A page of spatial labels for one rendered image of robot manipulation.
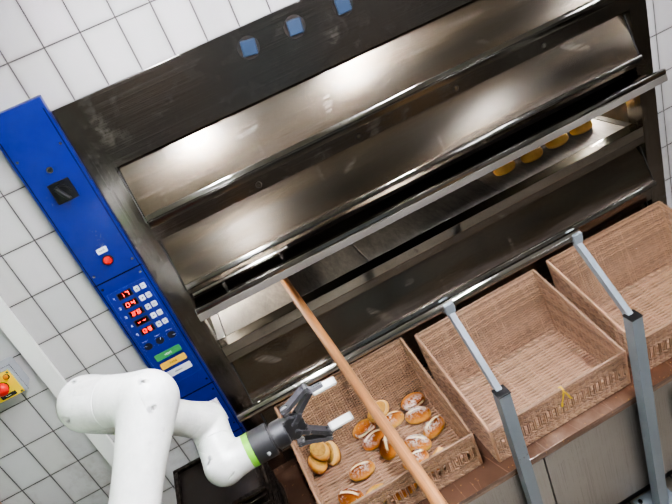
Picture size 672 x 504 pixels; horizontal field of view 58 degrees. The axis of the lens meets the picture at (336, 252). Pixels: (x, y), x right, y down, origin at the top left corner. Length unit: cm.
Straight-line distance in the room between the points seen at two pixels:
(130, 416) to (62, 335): 86
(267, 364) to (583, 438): 112
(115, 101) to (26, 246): 50
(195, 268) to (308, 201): 42
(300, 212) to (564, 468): 126
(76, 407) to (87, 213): 70
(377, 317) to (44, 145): 124
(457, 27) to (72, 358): 163
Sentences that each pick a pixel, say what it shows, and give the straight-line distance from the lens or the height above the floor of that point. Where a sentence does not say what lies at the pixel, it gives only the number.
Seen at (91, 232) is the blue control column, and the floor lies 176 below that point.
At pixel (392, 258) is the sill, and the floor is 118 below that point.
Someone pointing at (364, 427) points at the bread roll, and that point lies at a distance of 240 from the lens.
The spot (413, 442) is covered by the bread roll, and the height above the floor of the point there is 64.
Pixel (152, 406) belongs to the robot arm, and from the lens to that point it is 128.
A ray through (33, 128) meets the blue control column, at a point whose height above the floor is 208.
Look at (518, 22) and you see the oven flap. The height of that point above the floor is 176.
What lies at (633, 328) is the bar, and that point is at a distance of 209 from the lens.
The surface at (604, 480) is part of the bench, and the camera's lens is 255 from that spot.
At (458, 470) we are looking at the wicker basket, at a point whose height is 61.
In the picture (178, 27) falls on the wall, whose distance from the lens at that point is 185.
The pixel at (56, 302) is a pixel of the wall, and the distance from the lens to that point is 205.
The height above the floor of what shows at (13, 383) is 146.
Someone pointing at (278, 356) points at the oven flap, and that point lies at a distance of 225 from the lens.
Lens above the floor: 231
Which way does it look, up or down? 28 degrees down
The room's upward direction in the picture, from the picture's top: 23 degrees counter-clockwise
